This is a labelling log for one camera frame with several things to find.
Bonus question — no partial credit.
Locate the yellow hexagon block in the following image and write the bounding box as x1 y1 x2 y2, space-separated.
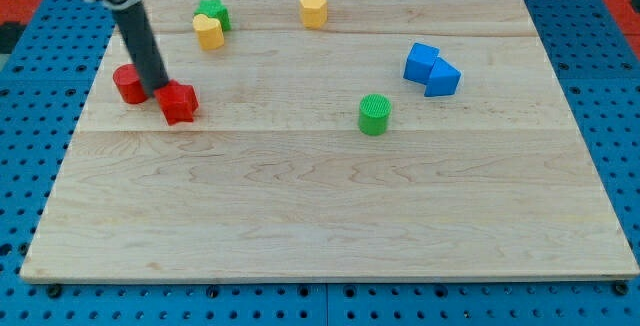
299 0 328 29

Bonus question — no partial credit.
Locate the red cylinder block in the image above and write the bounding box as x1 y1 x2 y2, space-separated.
112 64 148 104

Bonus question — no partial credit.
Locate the green cylinder block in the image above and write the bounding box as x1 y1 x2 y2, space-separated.
358 94 392 136

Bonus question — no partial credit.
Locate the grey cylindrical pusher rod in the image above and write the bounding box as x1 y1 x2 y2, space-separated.
112 1 169 96

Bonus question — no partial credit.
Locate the blue triangle block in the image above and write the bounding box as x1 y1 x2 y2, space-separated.
424 57 462 97

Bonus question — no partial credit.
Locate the red star block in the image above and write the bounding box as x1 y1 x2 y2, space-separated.
153 79 199 125

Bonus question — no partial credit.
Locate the wooden board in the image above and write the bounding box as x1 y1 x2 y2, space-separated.
20 0 639 284

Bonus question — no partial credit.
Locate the blue cube block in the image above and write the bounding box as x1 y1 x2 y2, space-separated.
403 43 440 85

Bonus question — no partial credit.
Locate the green star block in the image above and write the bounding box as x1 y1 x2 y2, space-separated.
194 0 232 31

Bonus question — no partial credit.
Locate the yellow heart block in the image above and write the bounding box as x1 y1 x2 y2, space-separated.
192 14 225 50

